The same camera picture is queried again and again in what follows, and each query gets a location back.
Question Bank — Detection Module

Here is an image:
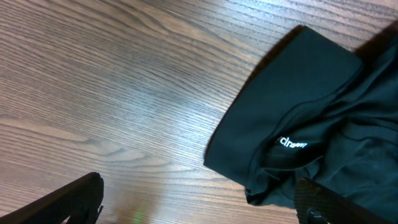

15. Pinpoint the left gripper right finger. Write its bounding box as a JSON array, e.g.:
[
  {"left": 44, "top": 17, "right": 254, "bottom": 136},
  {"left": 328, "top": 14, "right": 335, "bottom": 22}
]
[{"left": 294, "top": 178, "right": 390, "bottom": 224}]

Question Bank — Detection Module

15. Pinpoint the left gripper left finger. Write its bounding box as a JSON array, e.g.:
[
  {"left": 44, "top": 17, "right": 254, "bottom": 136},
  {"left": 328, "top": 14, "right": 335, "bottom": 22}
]
[{"left": 1, "top": 172, "right": 104, "bottom": 224}]

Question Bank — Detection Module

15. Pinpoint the black t-shirt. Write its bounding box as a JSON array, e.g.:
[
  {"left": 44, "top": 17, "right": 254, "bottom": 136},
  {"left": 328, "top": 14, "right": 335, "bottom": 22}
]
[{"left": 204, "top": 23, "right": 397, "bottom": 223}]

